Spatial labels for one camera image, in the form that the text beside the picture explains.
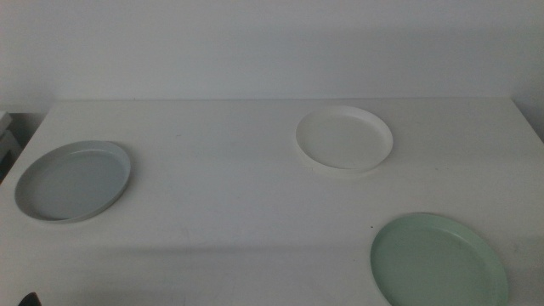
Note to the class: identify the white shallow bowl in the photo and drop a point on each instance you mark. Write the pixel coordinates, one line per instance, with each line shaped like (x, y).
(344, 138)

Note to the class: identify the pale green shallow bowl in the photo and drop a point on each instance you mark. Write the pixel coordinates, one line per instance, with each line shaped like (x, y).
(433, 263)

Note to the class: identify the grey shallow bowl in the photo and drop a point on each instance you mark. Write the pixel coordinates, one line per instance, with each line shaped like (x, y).
(72, 183)

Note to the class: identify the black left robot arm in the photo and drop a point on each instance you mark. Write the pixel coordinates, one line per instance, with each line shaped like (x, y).
(30, 300)

